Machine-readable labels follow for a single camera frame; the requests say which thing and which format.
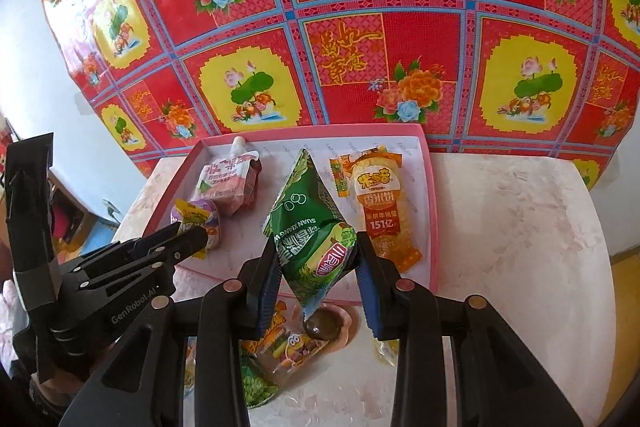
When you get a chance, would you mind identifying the pink jelly drink pouch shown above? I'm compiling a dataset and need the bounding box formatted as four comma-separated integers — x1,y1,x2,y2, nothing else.
197,135,262,216

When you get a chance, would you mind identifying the purple pudding cup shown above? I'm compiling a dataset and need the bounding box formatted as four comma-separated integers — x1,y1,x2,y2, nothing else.
169,199,224,251

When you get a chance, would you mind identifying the brown jelly cup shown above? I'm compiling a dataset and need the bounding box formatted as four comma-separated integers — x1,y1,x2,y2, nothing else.
301,304,359,351

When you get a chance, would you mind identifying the orange rice cracker packet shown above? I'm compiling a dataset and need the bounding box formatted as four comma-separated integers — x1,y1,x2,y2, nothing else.
349,148,424,276

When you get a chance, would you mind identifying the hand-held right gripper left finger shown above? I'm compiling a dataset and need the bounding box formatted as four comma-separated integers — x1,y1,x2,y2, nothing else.
57,239,282,427

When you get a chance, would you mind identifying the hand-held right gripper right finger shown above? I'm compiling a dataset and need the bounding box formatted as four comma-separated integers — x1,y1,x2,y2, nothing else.
353,232,586,427

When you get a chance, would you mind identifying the green pea snack packet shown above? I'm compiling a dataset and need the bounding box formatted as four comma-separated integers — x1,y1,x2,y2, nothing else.
239,351,279,409
263,148,359,316

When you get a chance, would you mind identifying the person's left hand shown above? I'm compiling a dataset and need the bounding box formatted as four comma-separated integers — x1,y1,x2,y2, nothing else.
29,367,82,414

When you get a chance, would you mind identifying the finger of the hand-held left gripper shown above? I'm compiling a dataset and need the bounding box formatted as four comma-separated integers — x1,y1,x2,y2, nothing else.
66,222,184,281
81,228,209,309

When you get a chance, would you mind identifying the red floral printed wall cloth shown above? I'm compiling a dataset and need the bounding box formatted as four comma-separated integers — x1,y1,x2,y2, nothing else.
32,0,640,188

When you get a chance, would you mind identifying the pink cardboard box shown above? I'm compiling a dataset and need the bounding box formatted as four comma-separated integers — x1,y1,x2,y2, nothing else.
110,122,442,308

